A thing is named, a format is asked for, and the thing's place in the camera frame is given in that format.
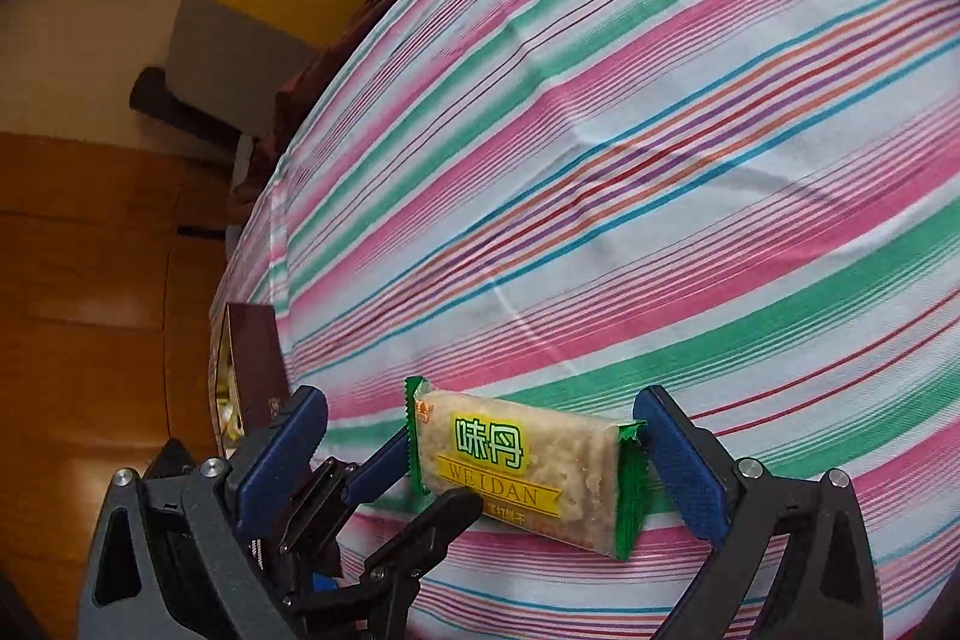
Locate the dark red blanket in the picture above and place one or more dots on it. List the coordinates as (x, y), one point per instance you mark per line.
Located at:
(352, 33)

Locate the cracker packet with green label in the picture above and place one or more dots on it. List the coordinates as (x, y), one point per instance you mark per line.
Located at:
(517, 460)

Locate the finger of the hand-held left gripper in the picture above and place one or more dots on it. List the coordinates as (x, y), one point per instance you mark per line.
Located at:
(435, 527)
(375, 467)

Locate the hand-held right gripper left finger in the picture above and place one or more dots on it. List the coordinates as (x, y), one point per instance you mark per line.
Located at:
(277, 460)

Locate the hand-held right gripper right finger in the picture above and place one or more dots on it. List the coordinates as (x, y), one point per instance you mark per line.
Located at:
(679, 460)

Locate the orange wooden wardrobe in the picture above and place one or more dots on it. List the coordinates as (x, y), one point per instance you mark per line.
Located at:
(90, 310)

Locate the gold tray box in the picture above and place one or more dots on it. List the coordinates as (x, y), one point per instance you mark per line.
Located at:
(251, 355)

